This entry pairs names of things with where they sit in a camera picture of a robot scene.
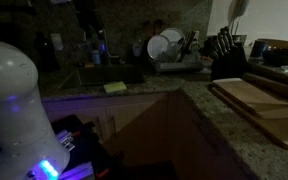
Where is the cutlery bundle in rack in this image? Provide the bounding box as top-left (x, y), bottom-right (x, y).
top-left (182, 30), bottom-right (199, 56)

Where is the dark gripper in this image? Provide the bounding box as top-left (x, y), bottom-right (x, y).
top-left (95, 28), bottom-right (108, 52)

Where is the dark bowl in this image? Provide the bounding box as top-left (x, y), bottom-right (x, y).
top-left (261, 46), bottom-right (288, 67)

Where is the dark tall bottle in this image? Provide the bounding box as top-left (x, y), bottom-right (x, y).
top-left (33, 31), bottom-right (61, 73)

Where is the steel kitchen faucet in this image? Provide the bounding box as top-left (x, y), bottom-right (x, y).
top-left (102, 32), bottom-right (113, 66)

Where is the wide beige cabinet door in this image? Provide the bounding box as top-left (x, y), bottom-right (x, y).
top-left (45, 105), bottom-right (110, 142)

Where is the dark wooden board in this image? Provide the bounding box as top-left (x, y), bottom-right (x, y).
top-left (242, 71), bottom-right (288, 100)

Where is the white plate with rim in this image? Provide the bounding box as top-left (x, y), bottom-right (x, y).
top-left (159, 27), bottom-right (186, 48)

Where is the yellow sponge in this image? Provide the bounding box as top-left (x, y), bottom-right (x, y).
top-left (103, 81), bottom-right (128, 94)

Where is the narrow beige cabinet door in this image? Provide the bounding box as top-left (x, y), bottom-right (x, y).
top-left (105, 99), bottom-right (169, 134)

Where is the blue mug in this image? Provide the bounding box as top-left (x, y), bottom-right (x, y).
top-left (250, 39), bottom-right (268, 60)

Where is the grey dish rack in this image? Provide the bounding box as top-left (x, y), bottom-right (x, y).
top-left (150, 49), bottom-right (206, 74)

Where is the large white plate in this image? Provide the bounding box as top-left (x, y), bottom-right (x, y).
top-left (146, 34), bottom-right (172, 62)

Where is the large wooden cutting board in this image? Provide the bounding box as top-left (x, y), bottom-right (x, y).
top-left (209, 85), bottom-right (288, 152)

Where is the dark kitchen sink basin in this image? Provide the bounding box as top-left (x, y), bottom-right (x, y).
top-left (62, 64), bottom-right (146, 88)

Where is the blue labelled soap container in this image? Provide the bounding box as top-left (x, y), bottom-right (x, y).
top-left (91, 49), bottom-right (102, 66)

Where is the black knife block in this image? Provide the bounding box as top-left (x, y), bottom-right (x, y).
top-left (210, 43), bottom-right (249, 81)

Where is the small pale cup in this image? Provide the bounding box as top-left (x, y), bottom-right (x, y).
top-left (131, 41), bottom-right (144, 58)

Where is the light wooden cutting board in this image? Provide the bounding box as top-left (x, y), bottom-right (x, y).
top-left (212, 77), bottom-right (288, 120)

